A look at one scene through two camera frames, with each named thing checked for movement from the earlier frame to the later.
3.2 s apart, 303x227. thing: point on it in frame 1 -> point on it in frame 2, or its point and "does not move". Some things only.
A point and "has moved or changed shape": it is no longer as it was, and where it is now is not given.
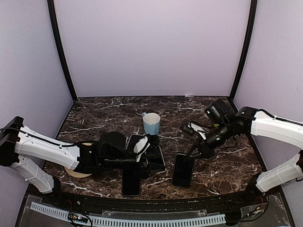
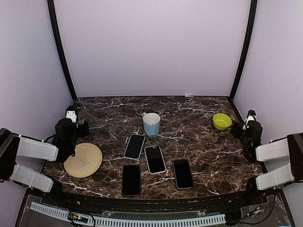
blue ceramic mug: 152,123 does not move
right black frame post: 254,5 does not move
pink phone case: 155,161 does not move
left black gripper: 145,172 -> 83,127
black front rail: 83,204 does not move
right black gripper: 205,151 -> 236,134
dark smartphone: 153,154 does not move
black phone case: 131,182 does not move
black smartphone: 183,170 has moved or changed shape
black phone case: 182,170 has moved or changed shape
